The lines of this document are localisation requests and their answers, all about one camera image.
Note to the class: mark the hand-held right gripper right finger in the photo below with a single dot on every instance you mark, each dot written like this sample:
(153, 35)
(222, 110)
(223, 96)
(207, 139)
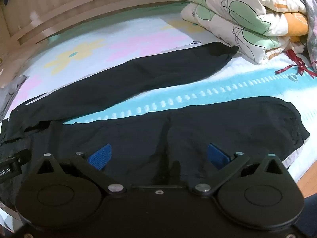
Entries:
(218, 155)

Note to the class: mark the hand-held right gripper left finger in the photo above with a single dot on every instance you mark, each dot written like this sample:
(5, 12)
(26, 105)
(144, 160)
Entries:
(101, 156)

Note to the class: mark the black pants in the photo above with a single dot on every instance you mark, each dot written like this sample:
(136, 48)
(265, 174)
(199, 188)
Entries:
(148, 79)

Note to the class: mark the person's leg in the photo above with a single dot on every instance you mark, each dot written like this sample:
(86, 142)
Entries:
(309, 218)

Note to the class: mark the flower printed bed sheet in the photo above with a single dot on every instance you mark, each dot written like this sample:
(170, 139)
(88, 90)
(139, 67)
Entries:
(104, 42)

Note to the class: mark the red ribbon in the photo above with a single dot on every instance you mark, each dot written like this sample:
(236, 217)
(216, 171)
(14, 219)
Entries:
(301, 65)

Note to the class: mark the cream green-patterned pillows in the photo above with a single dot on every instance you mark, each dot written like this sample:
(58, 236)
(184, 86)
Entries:
(237, 12)

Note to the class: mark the wooden headboard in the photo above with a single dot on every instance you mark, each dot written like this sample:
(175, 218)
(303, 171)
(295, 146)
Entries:
(62, 7)

